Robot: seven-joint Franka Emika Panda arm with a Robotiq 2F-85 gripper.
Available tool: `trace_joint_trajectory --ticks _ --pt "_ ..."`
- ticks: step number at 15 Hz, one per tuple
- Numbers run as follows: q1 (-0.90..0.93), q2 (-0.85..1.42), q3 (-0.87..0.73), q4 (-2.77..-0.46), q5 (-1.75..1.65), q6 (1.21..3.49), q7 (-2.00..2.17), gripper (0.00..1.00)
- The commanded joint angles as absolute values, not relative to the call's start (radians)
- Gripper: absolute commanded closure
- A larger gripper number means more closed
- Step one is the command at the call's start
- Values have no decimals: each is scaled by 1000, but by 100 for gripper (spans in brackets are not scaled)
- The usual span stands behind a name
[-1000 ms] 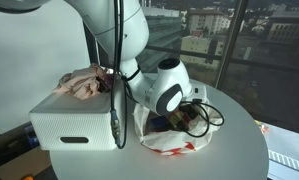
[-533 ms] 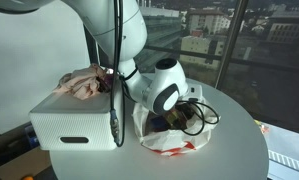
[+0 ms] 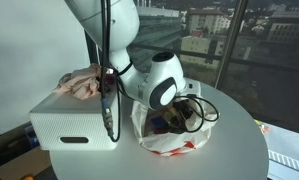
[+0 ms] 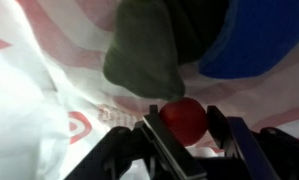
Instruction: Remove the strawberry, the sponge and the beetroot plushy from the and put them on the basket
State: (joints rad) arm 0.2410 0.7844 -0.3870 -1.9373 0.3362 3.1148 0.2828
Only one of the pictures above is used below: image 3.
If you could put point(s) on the blue object under table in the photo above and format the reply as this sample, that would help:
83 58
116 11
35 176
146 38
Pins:
31 135

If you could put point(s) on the white plastic bag red print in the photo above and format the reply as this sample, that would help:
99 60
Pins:
175 143

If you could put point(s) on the white perforated storage box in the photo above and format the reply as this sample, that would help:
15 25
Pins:
75 123

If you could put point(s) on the white floor vent grille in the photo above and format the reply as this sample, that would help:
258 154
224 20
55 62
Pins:
289 161

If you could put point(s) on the dark window frame post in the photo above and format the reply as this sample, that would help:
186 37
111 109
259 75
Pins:
230 43

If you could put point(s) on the small orange object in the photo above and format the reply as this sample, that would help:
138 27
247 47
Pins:
27 178

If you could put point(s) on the pink crumpled cloth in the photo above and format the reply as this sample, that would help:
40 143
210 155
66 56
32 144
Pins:
80 81

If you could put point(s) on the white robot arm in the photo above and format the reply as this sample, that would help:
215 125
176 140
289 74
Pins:
155 80

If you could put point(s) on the brown cardboard box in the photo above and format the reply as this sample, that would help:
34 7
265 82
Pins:
19 165

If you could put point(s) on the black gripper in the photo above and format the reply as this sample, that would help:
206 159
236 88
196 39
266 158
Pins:
182 111

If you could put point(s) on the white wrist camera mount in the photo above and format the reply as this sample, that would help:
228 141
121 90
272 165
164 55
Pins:
194 90

